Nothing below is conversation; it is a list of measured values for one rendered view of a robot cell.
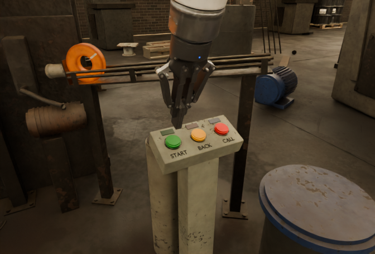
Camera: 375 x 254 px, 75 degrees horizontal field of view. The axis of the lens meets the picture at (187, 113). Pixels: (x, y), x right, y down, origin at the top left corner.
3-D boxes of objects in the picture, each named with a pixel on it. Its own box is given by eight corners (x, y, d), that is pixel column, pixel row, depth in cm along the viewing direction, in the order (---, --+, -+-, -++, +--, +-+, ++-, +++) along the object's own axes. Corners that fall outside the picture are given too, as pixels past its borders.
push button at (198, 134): (188, 134, 68) (188, 129, 66) (200, 130, 69) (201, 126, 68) (194, 144, 65) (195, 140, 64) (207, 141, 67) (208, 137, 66)
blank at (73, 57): (89, 87, 106) (85, 89, 103) (62, 57, 101) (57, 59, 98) (114, 66, 100) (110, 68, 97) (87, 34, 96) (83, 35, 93)
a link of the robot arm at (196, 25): (162, -10, 41) (159, 24, 45) (185, 12, 35) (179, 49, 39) (208, -10, 45) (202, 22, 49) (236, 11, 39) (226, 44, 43)
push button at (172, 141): (162, 140, 64) (163, 135, 63) (176, 137, 66) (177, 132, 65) (168, 152, 62) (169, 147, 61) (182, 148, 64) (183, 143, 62)
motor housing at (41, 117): (54, 200, 126) (25, 104, 104) (99, 186, 135) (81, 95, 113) (54, 218, 116) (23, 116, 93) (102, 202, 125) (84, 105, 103)
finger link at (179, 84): (190, 67, 46) (183, 67, 46) (180, 110, 54) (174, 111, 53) (181, 56, 49) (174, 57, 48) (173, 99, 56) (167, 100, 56)
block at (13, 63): (19, 90, 113) (3, 36, 103) (39, 87, 116) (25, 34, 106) (17, 97, 104) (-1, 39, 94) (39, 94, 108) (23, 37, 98)
